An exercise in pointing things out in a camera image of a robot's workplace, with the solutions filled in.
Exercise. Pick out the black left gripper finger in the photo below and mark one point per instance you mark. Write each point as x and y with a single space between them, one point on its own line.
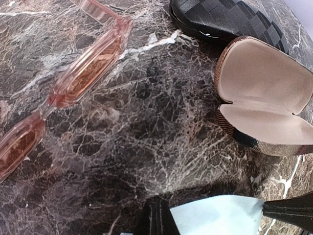
156 219

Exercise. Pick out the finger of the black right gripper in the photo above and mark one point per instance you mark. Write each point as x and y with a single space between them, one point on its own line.
297 211

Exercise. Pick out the light blue cloth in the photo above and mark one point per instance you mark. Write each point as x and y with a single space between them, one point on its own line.
219 215

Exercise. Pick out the pink translucent sunglasses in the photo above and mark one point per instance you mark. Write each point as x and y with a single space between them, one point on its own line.
71 86

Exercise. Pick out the black checkered glasses case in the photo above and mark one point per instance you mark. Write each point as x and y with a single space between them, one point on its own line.
221 21

